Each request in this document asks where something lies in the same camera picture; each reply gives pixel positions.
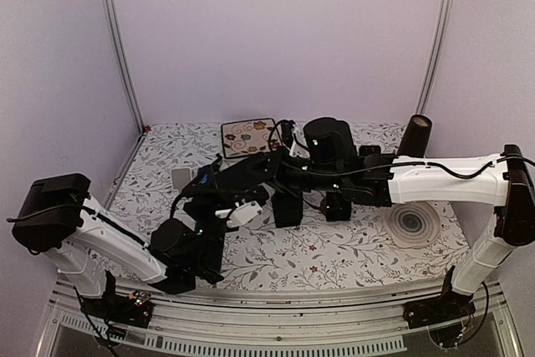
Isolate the aluminium frame post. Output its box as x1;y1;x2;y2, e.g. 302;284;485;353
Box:
102;0;145;135
415;0;454;115

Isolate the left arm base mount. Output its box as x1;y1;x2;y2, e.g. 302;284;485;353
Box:
80;271;154;329

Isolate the left aluminium frame post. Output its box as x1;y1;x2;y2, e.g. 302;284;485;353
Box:
102;0;145;135

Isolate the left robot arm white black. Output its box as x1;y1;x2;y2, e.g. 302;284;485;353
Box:
9;173;269;319

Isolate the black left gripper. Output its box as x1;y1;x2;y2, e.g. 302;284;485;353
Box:
181;166;236;281

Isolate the right aluminium frame post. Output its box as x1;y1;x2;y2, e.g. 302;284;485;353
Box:
415;0;454;115

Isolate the round wooden base phone stand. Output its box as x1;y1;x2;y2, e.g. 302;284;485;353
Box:
319;198;327;215

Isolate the black wedge phone stand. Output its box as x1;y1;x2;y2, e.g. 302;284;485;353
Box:
271;192;303;228

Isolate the black phone front edge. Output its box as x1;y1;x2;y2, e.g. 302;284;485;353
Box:
215;156;266;191

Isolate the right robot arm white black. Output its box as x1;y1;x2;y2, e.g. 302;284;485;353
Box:
232;115;534;320

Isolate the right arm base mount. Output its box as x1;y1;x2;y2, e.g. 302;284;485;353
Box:
403;267;476;349

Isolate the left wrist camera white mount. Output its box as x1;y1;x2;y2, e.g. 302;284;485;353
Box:
215;201;262;228

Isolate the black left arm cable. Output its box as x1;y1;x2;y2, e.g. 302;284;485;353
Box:
169;164;218;224

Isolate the dark brown cylinder cup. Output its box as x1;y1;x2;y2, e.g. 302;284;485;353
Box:
397;115;432;158

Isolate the aluminium front rail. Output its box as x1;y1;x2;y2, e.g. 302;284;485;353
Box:
36;279;524;356

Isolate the square floral ceramic plate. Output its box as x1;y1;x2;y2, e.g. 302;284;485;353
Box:
221;118;280;159

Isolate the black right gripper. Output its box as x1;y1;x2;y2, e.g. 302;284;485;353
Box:
246;145;344;196

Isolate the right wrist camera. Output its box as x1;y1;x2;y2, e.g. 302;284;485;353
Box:
278;120;308;158

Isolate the round swirl ceramic plate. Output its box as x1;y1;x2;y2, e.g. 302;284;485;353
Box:
382;201;441;248

